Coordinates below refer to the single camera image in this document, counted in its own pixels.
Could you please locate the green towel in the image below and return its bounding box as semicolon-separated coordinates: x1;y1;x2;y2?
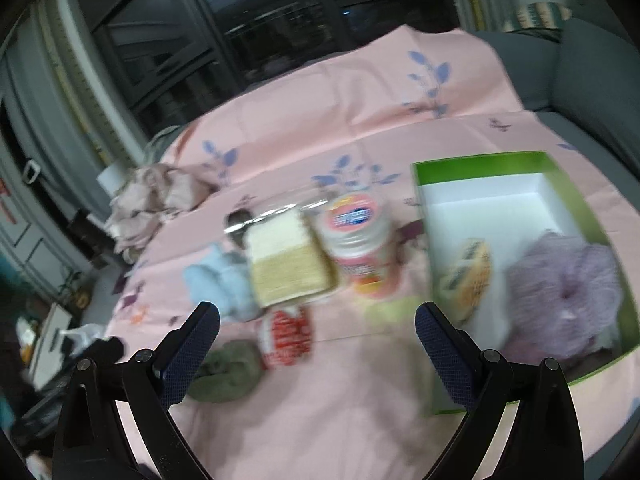
186;339;265;404

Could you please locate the purple cloth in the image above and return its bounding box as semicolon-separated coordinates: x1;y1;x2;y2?
501;231;624;364

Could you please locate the cream tissue pack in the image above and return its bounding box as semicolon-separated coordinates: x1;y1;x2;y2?
437;238;492;326

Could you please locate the light blue plush toy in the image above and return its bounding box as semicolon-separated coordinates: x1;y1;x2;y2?
182;244;262;323

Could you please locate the red white knitted cloth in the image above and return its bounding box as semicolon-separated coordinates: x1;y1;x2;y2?
256;306;312;368

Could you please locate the beige white knitted cloth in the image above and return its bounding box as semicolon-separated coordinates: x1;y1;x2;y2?
244;208;337;308

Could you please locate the green cardboard box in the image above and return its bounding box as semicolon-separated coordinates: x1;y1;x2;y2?
410;150;640;416

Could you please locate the crumpled beige fabric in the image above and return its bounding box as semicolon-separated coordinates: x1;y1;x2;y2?
105;162;219;254

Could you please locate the glass bottle steel cap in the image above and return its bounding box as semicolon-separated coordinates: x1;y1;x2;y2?
224;198;329;249

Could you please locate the pink gum container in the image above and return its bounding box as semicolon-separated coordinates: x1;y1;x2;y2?
316;191;399;298

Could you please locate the pink printed tablecloth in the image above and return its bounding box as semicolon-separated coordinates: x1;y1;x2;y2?
108;26;639;479

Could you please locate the grey sofa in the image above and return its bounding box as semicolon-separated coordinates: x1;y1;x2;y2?
474;18;639;207

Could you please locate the striped cushion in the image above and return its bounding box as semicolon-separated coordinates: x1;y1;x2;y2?
502;1;573;32

